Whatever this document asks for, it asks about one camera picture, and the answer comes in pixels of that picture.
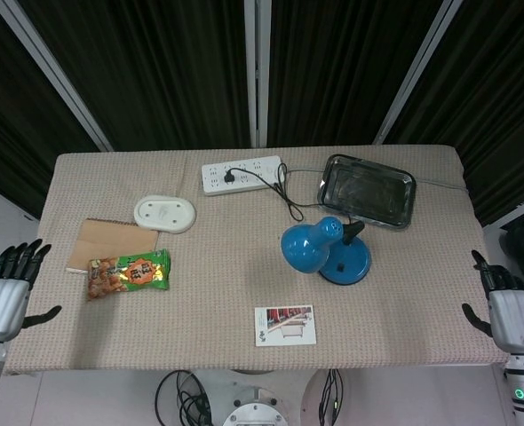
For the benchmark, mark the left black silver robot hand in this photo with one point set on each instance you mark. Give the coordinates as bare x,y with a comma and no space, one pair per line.
2,304

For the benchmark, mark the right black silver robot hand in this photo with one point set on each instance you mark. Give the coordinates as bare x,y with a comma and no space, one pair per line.
515,310

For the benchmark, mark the blue desk lamp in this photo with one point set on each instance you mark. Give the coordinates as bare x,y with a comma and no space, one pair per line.
328,253

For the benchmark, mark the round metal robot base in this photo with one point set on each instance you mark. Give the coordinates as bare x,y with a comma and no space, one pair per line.
253,406

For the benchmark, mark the brown spiral notebook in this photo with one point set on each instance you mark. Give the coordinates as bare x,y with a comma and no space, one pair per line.
111,242

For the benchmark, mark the green orange snack bag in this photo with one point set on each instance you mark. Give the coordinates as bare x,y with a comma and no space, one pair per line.
126,275

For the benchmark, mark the white oval plastic dish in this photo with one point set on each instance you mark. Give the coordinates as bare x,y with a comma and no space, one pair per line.
164,214

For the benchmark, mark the black curtain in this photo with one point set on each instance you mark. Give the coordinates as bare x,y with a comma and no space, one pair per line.
493,97
355,66
9,115
151,71

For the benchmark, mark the shiny metal tray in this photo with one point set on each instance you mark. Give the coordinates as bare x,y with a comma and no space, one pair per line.
366,191

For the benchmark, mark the beige waffle tablecloth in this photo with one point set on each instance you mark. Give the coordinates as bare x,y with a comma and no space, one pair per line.
226,275

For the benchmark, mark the white picture card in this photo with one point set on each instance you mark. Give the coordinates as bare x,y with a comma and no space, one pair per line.
285,326

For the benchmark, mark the white power strip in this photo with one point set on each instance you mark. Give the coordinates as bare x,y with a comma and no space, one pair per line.
242,174

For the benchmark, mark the grey metal frame post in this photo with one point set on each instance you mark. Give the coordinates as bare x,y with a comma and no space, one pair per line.
256,73
49,66
415,71

